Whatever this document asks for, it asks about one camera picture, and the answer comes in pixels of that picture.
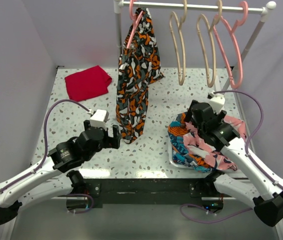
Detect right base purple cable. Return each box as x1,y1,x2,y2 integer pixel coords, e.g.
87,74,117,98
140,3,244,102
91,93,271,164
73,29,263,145
179,203,255,224

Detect orange black camo shorts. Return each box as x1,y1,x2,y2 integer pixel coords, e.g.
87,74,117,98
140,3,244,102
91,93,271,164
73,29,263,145
115,8,164,144

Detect beige wooden hanger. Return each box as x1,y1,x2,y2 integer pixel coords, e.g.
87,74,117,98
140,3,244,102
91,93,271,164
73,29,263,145
196,0,224,88
169,0,188,86

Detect pink navy patterned shorts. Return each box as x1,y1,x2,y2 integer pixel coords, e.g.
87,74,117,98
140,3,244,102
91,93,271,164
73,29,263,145
183,115,247,171

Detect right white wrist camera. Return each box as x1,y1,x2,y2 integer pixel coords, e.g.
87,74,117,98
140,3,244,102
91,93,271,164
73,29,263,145
207,92,226,113

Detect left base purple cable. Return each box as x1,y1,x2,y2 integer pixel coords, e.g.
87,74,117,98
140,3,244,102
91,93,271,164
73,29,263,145
67,193,95,215

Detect left pink hanger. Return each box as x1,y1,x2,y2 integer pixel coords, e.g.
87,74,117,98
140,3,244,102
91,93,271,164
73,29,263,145
125,0,144,49

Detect white plastic basket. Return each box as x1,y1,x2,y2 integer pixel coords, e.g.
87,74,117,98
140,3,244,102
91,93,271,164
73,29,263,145
167,142,195,170

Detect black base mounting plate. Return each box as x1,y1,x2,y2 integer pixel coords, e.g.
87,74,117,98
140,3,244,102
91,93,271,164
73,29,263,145
72,177,228,208

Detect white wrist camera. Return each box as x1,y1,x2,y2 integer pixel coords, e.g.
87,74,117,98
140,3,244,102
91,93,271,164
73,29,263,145
90,109,109,123
207,92,226,113

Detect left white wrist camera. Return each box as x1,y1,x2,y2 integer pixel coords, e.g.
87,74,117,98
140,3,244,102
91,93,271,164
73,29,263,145
90,109,109,123

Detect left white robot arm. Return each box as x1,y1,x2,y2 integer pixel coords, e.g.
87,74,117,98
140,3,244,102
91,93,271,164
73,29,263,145
0,120,121,225

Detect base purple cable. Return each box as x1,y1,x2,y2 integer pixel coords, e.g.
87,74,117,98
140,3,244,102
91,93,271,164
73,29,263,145
179,203,255,224
67,193,95,215

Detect white clothes rack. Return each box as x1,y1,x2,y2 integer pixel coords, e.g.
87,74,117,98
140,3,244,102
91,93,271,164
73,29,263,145
113,0,278,93

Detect right pink hanger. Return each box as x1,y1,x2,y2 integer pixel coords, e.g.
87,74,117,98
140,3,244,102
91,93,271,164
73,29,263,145
212,0,249,90

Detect red folded cloth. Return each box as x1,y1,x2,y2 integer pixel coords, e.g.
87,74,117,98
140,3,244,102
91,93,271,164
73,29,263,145
64,65,113,102

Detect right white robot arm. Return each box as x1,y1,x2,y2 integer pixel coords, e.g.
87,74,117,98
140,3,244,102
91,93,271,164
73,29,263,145
185,100,283,227

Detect pink hanger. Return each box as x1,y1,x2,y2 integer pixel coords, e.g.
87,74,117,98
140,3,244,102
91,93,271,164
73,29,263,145
212,0,249,90
125,0,144,49

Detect blue orange patterned shorts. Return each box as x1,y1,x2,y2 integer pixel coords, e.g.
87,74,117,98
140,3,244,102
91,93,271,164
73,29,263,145
167,112,214,173

